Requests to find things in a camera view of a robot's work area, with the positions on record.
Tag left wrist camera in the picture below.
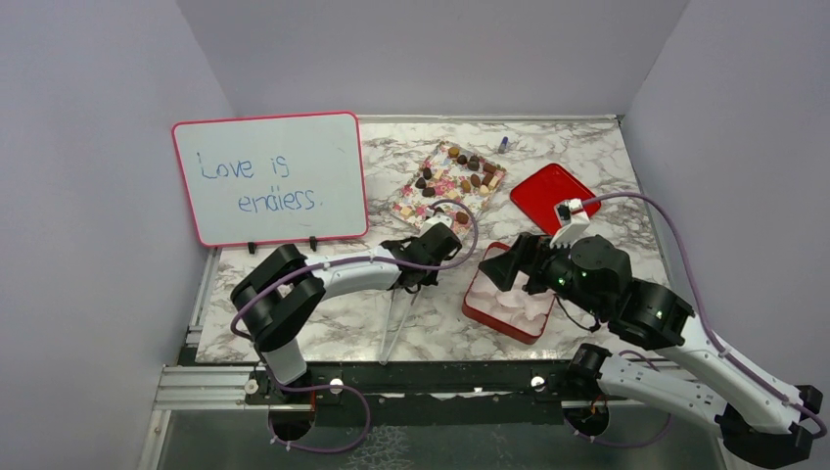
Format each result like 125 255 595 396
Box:
419 212 456 240

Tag floral rectangular tray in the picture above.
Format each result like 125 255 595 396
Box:
391 141 507 229

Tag pink framed whiteboard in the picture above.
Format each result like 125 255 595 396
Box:
171 111 370 247

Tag metal serving tongs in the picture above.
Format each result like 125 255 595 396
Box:
377 290 419 365

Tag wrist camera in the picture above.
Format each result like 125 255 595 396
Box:
549 199 590 249
419 212 456 240

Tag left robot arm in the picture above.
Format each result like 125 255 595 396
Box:
230 221 462 402

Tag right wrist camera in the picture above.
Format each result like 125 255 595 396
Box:
549 199 590 249

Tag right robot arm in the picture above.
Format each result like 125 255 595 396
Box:
479 233 823 469

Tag red tin lid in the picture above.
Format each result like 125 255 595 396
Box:
510 164 602 236

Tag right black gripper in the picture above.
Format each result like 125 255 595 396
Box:
479 230 607 318

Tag red chocolate box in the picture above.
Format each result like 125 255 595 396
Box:
461 268 555 345

